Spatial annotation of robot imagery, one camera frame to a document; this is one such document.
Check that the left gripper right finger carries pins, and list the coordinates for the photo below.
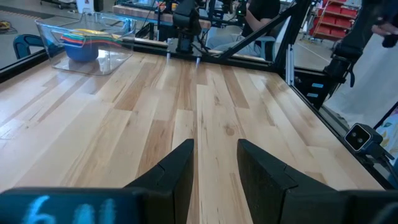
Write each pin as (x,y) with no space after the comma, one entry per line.
(261,186)

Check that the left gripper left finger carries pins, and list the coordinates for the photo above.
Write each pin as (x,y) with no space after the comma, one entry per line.
(174,186)

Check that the clear plastic basket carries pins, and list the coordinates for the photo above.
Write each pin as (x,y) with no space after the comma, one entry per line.
(105,62)

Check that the navy measuring cup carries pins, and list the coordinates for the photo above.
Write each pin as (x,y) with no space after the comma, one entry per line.
(81,53)

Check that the green measuring cup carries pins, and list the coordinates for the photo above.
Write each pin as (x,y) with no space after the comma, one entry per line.
(105,38)

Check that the red measuring cup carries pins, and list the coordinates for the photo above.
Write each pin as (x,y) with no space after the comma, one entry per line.
(77,41)

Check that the yellow measuring cup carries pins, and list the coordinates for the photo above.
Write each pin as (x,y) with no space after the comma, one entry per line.
(93,31)

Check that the black control box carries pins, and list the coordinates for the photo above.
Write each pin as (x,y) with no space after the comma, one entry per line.
(306,90)

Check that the grey plastic chair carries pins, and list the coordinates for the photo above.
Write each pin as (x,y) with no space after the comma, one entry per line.
(267,40)

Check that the wooden workbench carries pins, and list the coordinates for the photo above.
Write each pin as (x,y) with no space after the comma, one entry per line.
(140,13)

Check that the person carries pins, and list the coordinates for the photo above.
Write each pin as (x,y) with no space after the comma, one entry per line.
(261,9)

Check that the red storage shelf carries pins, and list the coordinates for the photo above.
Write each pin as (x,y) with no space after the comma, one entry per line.
(335,20)

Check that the person's hand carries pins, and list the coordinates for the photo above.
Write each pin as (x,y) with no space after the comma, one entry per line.
(384,29)

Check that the table-level camera box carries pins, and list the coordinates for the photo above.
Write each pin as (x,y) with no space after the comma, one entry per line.
(357,138)

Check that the black rig frame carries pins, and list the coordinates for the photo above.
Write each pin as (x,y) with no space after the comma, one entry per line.
(258,31)

